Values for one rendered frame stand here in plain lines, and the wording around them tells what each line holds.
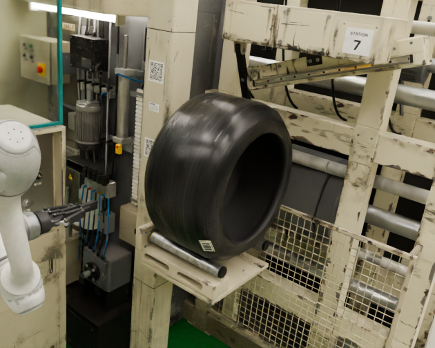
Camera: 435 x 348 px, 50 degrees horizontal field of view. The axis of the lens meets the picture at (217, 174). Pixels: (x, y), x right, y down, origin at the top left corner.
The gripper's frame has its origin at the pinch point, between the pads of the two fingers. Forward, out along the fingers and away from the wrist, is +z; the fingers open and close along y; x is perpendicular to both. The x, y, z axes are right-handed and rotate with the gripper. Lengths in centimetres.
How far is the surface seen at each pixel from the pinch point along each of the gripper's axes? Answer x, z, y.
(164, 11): -66, 29, -2
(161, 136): -28.1, 14.0, -19.1
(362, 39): -65, 55, -63
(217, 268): 14.5, 22.0, -41.8
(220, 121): -36, 22, -36
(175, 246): 14.4, 22.1, -22.2
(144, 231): 12.6, 19.2, -8.8
